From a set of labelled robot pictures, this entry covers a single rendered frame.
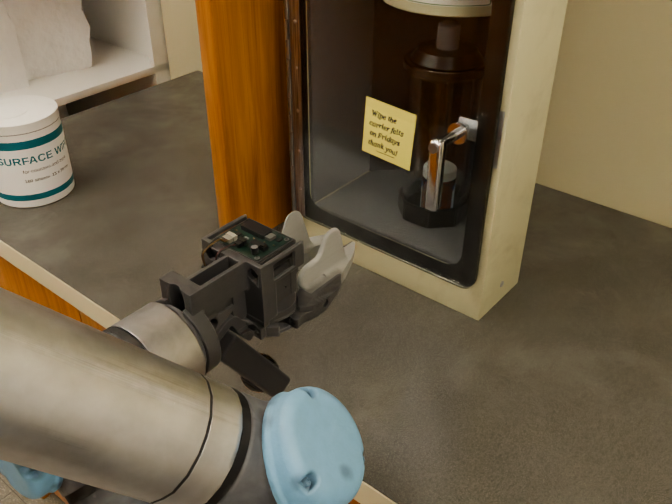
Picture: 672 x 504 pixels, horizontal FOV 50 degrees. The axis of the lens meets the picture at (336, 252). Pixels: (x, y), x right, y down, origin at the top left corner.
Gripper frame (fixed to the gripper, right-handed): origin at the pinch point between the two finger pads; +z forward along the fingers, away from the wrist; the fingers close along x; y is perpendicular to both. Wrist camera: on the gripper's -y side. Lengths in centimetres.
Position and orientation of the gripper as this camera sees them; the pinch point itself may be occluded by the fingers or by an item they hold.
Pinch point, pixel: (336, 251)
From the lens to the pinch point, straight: 71.3
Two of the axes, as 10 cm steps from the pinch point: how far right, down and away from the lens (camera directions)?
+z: 6.3, -4.4, 6.4
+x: -7.8, -3.6, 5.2
